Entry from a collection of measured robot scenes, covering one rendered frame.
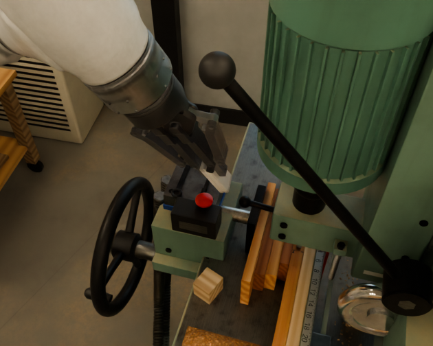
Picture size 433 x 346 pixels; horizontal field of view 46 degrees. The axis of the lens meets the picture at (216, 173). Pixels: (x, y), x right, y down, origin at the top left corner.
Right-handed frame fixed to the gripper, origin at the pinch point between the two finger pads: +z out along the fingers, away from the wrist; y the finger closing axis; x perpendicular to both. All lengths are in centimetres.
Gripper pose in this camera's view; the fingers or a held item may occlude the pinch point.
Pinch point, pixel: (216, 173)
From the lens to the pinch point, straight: 74.5
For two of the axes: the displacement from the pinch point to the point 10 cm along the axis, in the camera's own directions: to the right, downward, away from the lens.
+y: 8.8, -0.3, -4.7
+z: 4.2, 4.9, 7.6
